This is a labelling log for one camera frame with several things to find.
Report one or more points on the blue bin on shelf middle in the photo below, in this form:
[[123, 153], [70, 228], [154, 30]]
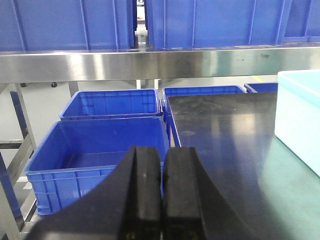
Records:
[[216, 23]]

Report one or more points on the blue floor bin far right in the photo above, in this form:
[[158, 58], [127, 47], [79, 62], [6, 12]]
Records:
[[261, 87]]

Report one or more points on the blue floor bin under table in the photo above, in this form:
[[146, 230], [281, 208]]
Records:
[[191, 91]]

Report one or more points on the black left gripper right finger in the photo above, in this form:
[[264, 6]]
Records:
[[195, 208]]

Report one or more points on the blue bin on shelf left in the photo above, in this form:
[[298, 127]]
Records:
[[54, 25]]

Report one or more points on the blue bin on shelf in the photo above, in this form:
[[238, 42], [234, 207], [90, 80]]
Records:
[[303, 24], [216, 23], [54, 25]]

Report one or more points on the blue floor bin near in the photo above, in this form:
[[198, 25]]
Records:
[[76, 155]]

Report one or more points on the blue floor bin far left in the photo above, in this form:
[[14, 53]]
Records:
[[112, 104]]

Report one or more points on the light cyan plastic tray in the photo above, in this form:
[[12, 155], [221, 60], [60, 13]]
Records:
[[297, 118]]

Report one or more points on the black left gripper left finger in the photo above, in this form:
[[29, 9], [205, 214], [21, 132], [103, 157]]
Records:
[[126, 205]]

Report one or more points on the blue bin on shelf right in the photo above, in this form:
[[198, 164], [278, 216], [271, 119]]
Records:
[[303, 24]]

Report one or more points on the stainless steel shelf rack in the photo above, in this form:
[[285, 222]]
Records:
[[233, 135]]

